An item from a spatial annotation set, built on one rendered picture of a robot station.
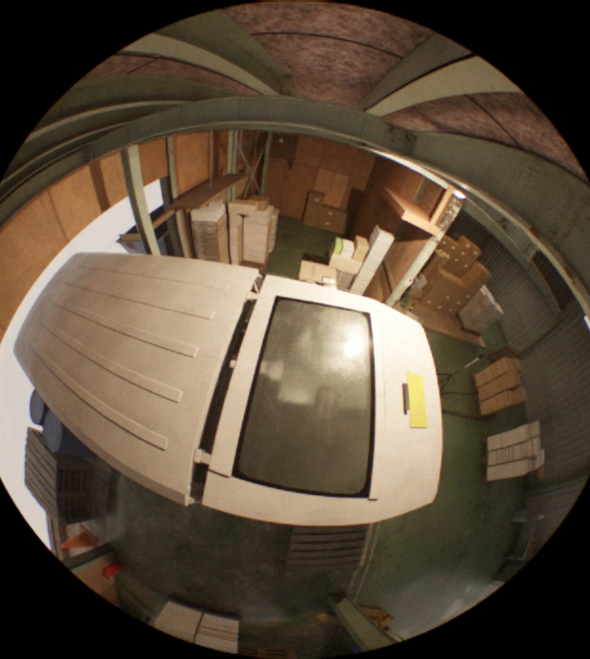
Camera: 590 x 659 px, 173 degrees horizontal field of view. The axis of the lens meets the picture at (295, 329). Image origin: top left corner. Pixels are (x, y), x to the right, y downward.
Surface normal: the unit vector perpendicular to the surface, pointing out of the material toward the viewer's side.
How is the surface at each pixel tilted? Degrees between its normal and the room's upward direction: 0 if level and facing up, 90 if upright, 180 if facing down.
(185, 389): 1
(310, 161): 90
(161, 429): 4
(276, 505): 2
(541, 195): 90
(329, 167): 90
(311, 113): 90
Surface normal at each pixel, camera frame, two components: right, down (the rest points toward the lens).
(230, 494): 0.17, -0.51
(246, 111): -0.15, 0.81
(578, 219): -0.97, -0.22
